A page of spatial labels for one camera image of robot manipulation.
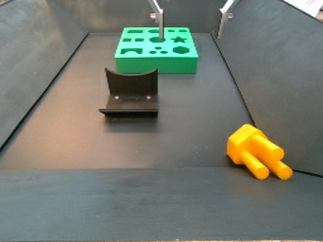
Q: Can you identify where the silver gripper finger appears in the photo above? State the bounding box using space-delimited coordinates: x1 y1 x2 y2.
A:
217 0 236 38
148 0 164 40

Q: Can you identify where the yellow three prong object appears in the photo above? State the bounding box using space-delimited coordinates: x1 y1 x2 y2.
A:
227 124 292 180

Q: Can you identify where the green shape sorter block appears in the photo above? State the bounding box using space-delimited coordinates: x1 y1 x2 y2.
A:
115 27 197 74

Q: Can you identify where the black curved fixture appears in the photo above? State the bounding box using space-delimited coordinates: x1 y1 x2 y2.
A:
99 69 159 115

